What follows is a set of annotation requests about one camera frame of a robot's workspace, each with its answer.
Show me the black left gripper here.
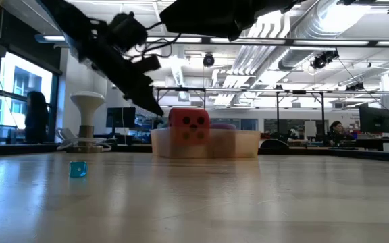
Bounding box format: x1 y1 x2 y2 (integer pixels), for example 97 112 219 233
82 36 165 117

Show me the large red foam die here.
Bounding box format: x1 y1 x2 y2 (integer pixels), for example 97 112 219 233
167 107 211 146

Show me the orange translucent plastic bin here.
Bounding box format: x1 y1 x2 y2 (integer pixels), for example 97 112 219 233
150 128 261 159

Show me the black computer monitor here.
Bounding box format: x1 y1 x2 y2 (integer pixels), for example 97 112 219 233
105 107 136 128
359 106 389 134

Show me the white mushroom table lamp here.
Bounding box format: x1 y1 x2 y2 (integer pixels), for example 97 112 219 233
66 90 106 154

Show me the small teal die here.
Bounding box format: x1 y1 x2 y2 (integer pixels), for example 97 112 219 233
69 161 88 178

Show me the person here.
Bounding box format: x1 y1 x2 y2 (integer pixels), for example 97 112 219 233
24 90 50 144
328 120 351 144

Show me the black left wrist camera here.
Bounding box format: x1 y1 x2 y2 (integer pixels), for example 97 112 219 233
108 11 148 51

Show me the black camera rig frame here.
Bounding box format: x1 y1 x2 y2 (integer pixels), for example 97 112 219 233
155 86 326 134

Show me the silver ventilation duct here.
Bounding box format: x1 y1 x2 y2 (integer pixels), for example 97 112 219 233
277 0 354 70

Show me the black aluminium table frame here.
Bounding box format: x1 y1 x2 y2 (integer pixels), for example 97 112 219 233
0 142 389 165

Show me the black ceiling camera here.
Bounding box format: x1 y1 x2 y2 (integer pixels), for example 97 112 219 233
311 49 340 70

